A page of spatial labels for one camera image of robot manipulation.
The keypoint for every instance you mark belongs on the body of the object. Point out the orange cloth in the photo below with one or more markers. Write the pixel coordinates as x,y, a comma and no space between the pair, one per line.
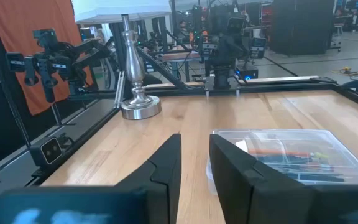
17,18

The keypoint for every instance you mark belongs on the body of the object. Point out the white lamp shade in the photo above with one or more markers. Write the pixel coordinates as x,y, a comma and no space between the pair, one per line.
120,9

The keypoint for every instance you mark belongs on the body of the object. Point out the blue-lit black device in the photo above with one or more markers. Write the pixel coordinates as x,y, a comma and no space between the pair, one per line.
247,74

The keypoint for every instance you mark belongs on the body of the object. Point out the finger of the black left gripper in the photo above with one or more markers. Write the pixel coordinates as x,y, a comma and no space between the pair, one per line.
236,49
228,49

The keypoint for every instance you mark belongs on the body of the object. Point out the yellow highlighter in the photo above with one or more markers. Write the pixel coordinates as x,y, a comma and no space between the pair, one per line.
320,155

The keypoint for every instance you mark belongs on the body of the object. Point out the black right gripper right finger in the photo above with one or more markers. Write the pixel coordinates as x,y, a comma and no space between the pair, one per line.
244,193

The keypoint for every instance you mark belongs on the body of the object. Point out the clear plastic supply box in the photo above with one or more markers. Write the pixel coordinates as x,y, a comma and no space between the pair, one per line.
337,143

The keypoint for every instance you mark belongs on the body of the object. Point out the person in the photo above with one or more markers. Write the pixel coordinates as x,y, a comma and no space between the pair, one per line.
183,26

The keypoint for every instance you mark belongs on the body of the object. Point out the wooden table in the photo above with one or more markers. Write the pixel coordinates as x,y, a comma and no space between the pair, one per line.
182,56

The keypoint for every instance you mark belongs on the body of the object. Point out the silver lamp base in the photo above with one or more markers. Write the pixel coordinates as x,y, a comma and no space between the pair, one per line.
140,105

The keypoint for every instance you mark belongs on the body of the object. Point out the black robot arm with labels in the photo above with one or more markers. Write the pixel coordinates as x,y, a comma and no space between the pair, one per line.
57,62

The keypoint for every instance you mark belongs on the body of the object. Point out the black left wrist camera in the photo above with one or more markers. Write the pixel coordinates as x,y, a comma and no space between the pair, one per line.
235,25

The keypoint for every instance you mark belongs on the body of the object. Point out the black table-level camera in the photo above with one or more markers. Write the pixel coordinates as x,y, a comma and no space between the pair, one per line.
51,151

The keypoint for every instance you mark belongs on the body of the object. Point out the black frame bracket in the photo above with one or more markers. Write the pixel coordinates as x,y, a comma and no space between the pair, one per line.
356,87

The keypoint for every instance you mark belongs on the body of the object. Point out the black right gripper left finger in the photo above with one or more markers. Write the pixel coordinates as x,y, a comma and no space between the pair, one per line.
163,186

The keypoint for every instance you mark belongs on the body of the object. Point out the black cabinet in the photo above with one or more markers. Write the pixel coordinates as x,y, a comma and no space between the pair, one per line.
303,28

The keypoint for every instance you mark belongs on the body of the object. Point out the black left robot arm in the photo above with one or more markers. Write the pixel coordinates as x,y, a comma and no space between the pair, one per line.
222,77

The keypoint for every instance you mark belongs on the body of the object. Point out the black aluminium table frame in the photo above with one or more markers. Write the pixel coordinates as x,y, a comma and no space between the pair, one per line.
291,87

